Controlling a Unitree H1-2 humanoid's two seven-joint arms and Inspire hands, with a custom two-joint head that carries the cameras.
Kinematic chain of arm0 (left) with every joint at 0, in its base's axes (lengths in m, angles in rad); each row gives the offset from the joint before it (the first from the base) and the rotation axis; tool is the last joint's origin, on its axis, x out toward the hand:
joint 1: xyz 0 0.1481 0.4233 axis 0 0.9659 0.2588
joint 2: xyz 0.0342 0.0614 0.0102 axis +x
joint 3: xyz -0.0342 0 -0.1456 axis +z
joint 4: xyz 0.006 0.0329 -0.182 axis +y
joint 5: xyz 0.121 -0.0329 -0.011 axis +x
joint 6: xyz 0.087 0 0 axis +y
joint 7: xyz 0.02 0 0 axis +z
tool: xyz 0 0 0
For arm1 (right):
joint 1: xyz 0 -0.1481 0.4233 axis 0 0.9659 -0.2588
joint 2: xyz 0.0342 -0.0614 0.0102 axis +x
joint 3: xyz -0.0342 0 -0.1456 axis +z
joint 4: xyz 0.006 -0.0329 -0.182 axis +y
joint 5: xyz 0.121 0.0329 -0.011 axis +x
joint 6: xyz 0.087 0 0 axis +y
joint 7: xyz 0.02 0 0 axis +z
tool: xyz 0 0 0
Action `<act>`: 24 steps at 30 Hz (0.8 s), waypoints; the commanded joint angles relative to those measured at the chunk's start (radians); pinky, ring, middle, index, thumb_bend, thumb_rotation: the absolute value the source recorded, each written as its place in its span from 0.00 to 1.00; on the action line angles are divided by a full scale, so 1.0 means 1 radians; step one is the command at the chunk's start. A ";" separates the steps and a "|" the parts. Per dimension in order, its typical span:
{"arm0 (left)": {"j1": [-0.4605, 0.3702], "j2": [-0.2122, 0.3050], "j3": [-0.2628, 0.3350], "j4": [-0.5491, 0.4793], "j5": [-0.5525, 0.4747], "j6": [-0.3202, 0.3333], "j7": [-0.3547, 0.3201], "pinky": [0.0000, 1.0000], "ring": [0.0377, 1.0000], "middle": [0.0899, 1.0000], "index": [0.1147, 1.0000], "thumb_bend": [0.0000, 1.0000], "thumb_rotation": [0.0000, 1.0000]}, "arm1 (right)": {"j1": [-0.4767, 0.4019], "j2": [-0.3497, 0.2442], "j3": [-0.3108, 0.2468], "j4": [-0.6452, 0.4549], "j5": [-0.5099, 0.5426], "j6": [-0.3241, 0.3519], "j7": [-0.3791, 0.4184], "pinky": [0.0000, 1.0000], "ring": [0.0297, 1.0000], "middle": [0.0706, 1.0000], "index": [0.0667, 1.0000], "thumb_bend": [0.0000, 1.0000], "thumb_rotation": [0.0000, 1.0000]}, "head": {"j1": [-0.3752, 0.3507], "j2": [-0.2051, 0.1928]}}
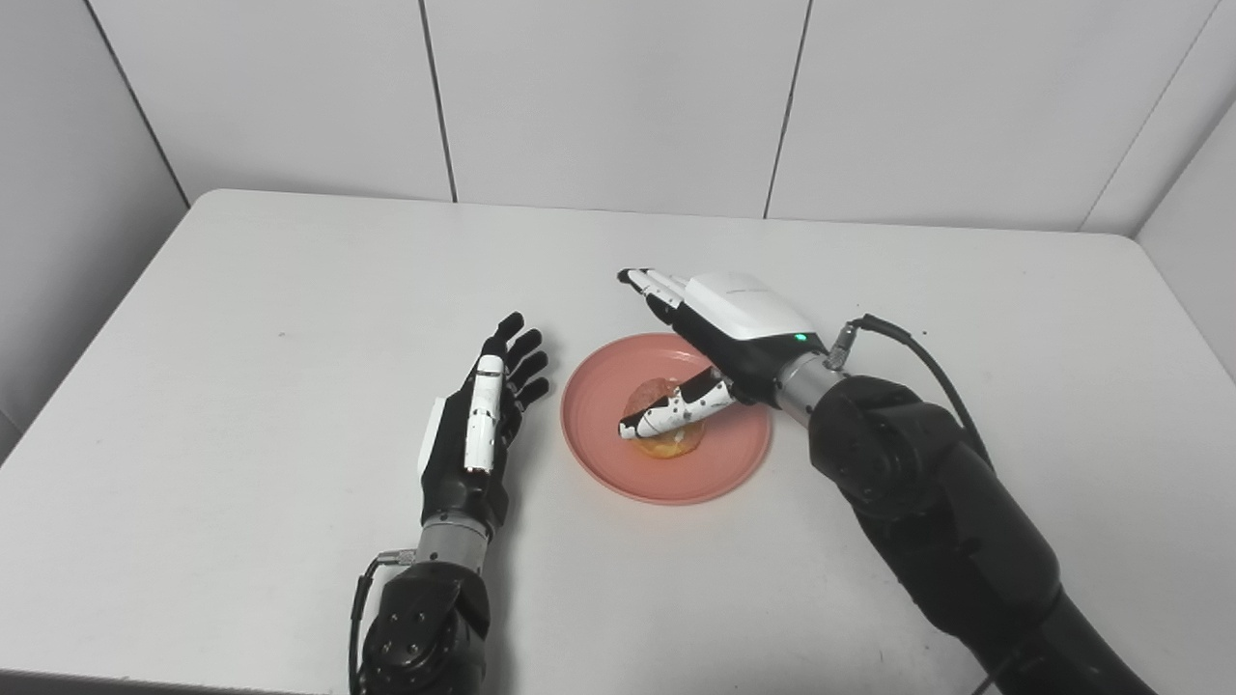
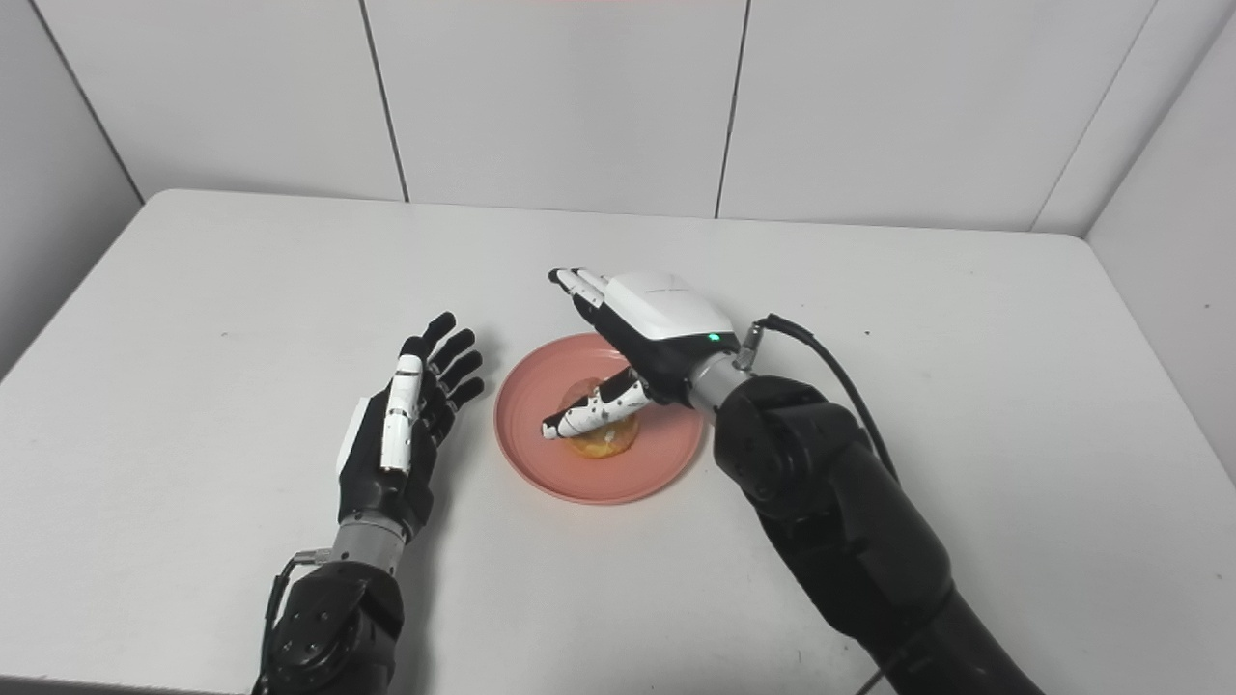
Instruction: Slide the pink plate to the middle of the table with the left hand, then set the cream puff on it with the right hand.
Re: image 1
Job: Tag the golden cream puff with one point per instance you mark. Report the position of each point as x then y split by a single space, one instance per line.
666 439

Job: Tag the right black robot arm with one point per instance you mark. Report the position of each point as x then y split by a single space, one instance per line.
946 521

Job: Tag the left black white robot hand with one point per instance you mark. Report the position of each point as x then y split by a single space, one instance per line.
478 439

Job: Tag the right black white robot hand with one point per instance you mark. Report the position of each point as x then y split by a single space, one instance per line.
719 347

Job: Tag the pink round plate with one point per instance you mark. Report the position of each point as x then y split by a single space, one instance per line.
676 454

